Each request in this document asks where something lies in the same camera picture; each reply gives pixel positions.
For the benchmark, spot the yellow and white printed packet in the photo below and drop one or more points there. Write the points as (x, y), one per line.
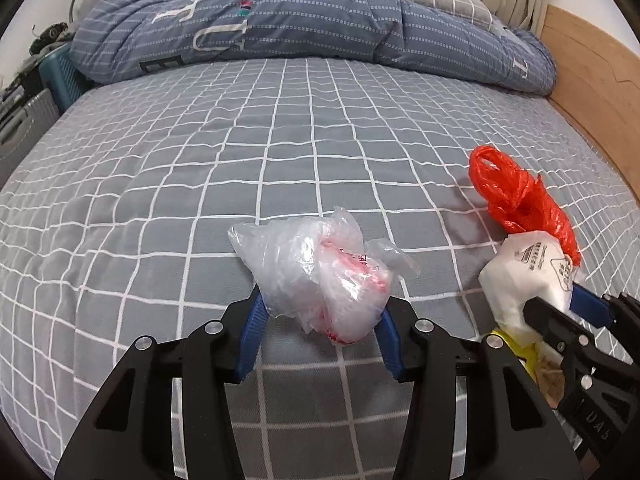
(515, 345)

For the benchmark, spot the clear plastic bag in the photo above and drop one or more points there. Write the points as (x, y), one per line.
(310, 270)

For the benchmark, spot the stained translucent plastic bag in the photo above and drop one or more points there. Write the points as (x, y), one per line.
(550, 382)

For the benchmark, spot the teal plastic crate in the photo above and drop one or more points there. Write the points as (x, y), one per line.
(67, 77)

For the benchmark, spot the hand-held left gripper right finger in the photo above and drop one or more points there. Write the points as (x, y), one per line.
(392, 347)

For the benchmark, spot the grey checked bedsheet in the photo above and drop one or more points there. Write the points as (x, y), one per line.
(200, 160)

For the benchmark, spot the dark clutter pile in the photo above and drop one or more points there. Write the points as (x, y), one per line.
(50, 37)

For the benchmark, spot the blue striped quilt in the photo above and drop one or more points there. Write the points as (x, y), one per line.
(300, 25)

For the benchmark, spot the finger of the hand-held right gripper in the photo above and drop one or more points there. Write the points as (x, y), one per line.
(555, 325)
(590, 305)

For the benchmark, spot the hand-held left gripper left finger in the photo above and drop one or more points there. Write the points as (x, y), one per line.
(250, 340)

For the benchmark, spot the wooden bed frame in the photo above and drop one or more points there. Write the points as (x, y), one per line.
(590, 70)

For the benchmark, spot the grey suitcase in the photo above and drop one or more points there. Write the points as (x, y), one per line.
(25, 125)

